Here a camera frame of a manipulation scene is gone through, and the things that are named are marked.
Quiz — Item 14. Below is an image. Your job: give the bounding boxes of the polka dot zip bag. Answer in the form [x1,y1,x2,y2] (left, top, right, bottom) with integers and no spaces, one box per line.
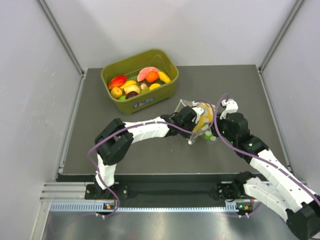
[175,99,217,145]

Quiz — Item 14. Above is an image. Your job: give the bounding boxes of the fake red mango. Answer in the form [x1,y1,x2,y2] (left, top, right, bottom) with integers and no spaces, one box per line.
[108,75,127,90]

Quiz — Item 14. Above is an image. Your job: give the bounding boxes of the fake green fruit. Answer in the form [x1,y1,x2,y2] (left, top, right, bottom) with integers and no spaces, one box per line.
[202,131,217,142]

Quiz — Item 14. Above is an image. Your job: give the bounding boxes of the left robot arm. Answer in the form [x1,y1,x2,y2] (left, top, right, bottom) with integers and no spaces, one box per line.
[88,106,204,199]

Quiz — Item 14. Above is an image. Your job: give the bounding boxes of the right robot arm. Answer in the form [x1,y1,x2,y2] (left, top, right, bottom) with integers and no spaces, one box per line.
[211,112,320,240]

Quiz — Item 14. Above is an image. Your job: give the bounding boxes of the fake yellow pepper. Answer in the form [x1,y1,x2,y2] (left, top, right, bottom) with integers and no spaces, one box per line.
[149,83,162,91]

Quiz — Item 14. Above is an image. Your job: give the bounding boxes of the fake banana in tub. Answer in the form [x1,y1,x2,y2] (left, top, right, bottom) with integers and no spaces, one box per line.
[157,71,172,84]

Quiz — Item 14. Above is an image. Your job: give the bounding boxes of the fake mushroom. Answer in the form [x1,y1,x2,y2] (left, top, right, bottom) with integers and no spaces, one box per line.
[140,83,148,90]

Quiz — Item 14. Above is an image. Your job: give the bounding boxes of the fake dark red plum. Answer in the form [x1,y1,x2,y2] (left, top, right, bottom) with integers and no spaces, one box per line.
[125,91,139,100]

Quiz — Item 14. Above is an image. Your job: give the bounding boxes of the fake watermelon slice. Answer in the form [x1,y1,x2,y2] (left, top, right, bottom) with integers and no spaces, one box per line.
[137,66,160,82]

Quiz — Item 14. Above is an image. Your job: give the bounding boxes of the fake yellow pear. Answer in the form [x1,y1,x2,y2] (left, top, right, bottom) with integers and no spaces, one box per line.
[123,84,141,95]

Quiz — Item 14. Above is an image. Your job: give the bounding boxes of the fake small banana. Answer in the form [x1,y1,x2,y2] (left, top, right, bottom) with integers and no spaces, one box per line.
[119,80,138,89]

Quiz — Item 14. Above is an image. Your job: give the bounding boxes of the fake lime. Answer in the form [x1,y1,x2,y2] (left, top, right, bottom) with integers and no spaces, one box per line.
[118,95,126,101]

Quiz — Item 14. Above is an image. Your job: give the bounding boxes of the fake orange persimmon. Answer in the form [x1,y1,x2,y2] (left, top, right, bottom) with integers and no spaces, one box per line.
[110,86,123,99]

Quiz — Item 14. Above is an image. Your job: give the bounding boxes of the olive green plastic tub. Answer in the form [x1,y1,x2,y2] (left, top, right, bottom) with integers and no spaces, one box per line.
[101,49,179,114]

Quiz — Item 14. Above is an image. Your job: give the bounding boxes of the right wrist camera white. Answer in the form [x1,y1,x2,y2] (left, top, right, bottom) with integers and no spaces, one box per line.
[219,99,239,120]

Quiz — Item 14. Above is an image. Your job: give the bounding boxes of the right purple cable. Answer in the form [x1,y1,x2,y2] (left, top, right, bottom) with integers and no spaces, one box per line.
[213,93,320,237]

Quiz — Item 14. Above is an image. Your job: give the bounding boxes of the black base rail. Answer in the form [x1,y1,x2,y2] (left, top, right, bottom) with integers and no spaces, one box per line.
[84,171,266,205]

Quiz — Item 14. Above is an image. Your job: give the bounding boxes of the grey cable duct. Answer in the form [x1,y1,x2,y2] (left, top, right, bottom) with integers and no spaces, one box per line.
[50,201,253,213]

